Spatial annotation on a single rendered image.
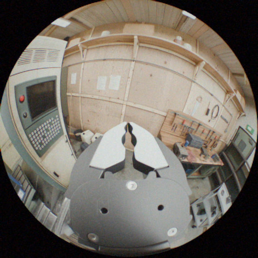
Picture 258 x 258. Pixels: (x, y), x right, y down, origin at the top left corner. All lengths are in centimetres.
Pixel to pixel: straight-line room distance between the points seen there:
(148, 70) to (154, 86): 33
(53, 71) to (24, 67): 33
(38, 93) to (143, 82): 152
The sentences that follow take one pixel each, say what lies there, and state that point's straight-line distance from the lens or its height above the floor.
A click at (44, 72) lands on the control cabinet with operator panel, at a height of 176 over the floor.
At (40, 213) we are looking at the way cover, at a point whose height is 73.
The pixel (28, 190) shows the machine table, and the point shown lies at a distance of 116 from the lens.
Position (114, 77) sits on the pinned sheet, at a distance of 166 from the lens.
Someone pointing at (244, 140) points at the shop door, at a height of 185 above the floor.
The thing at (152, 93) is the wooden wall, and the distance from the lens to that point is 154.
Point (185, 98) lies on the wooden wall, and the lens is 173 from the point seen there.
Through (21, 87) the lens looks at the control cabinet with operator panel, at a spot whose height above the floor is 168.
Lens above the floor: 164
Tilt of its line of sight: 31 degrees down
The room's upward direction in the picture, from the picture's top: 13 degrees clockwise
